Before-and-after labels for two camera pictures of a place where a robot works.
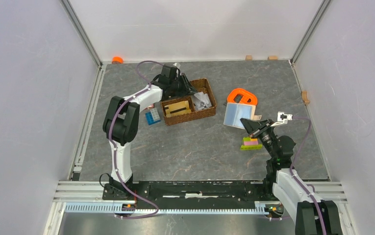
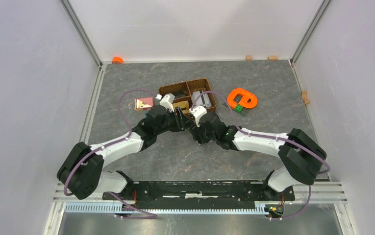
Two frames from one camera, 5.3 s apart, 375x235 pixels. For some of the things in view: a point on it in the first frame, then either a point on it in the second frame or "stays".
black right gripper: x=253 y=126 -> x=195 y=130
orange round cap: x=117 y=59 stays
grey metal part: x=201 y=101 stays
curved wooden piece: x=304 y=96 stays
